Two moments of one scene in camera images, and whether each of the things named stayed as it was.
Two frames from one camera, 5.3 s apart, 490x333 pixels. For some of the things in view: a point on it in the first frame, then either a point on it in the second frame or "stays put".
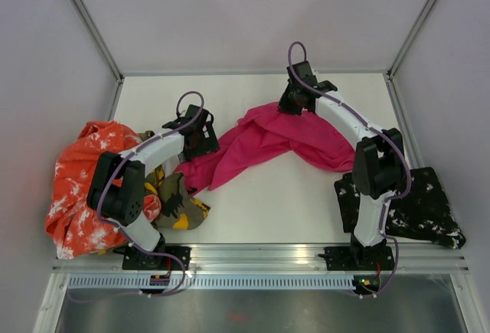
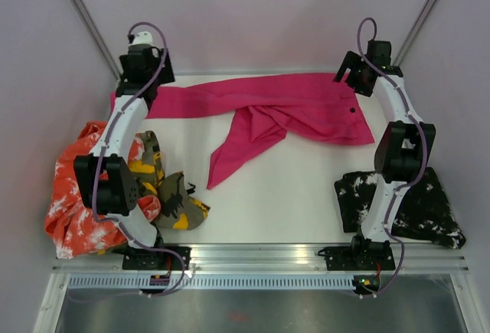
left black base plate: (133, 259) stays put
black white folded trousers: (423, 213) stays put
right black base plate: (358, 259) stays put
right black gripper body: (289, 101) → (354, 62)
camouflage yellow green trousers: (180, 210) stays put
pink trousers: (261, 132) → (311, 106)
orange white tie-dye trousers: (74, 230) stays put
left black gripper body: (204, 145) → (167, 74)
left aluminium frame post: (89, 21) stays put
